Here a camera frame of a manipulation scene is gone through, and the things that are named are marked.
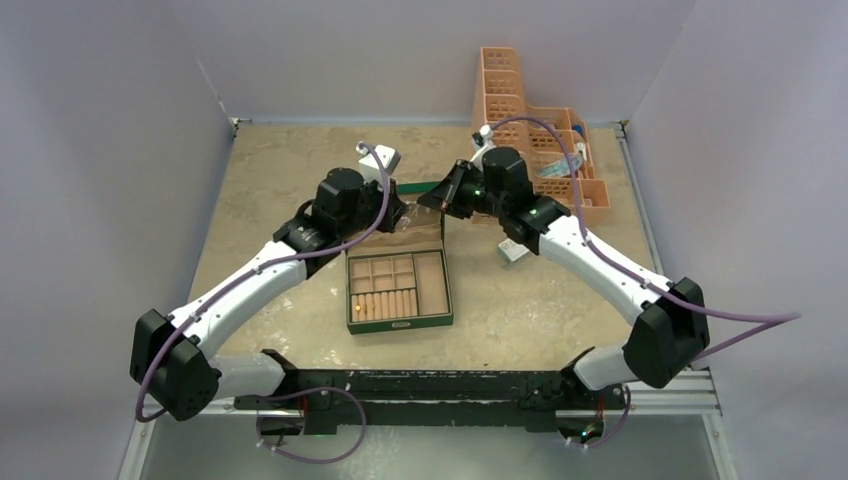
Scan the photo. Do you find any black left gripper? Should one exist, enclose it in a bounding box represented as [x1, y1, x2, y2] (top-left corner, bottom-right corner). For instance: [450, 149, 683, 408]
[337, 174, 406, 240]

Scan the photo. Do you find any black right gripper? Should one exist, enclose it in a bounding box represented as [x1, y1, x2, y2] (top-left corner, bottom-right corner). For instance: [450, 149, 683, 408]
[421, 160, 508, 221]

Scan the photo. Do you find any green jewelry box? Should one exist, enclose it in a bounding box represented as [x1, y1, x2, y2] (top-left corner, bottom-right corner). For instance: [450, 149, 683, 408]
[346, 182, 455, 335]

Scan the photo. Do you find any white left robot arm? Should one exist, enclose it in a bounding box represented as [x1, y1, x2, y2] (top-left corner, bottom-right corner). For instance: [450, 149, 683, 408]
[130, 168, 406, 423]

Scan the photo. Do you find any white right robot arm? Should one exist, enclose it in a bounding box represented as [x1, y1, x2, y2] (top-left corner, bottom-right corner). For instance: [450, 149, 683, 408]
[417, 147, 710, 407]

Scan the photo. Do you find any small white green box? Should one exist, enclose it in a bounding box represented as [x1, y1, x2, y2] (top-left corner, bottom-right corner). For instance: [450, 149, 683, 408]
[497, 239, 529, 263]

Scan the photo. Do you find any orange plastic organizer rack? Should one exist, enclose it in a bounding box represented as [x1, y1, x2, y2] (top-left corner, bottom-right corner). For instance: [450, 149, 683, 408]
[471, 47, 610, 226]

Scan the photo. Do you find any clear tape roll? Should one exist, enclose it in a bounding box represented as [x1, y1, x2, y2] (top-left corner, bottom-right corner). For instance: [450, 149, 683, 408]
[535, 154, 585, 178]

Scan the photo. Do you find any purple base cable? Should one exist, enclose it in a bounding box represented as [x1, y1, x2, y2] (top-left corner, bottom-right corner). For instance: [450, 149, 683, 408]
[255, 388, 368, 466]

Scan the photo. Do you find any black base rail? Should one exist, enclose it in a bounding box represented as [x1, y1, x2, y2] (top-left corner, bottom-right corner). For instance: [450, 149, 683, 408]
[234, 354, 626, 439]

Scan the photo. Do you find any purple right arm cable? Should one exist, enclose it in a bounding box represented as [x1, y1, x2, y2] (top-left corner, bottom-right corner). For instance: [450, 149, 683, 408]
[486, 116, 803, 362]

